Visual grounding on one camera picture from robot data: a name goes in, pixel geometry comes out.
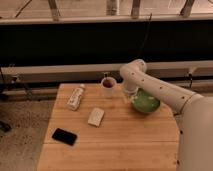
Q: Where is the green ceramic bowl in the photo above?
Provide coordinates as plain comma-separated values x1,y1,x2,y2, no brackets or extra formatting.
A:
131,88,161,113

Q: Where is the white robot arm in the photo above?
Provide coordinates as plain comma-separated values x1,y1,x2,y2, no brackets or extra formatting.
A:
120,59,213,171

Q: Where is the white mug with dark drink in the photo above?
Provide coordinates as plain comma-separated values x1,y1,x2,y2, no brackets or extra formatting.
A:
101,77,116,98

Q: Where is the black smartphone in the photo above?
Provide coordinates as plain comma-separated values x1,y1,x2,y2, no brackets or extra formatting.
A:
52,128,77,145

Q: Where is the black hanging cable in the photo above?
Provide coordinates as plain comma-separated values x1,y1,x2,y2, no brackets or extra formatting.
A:
111,13,153,82

